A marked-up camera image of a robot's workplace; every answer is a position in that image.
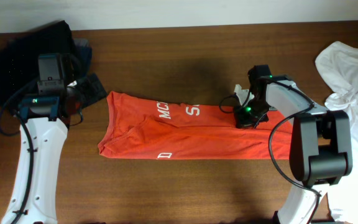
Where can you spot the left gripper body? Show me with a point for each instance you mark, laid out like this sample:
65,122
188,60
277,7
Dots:
81,86

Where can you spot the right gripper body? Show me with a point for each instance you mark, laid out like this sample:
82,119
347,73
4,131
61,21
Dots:
247,117

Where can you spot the orange red printed t-shirt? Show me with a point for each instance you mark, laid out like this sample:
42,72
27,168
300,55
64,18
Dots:
148,129

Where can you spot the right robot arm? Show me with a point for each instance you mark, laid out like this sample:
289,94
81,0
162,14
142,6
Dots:
320,149

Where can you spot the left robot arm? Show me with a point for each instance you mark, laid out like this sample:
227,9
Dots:
42,139

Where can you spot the navy blue folded garment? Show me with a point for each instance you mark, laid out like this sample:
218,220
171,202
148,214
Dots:
85,56

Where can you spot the black folded garment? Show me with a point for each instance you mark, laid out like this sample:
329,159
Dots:
19,60

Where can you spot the white t-shirt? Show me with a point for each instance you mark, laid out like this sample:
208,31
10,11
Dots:
338,67

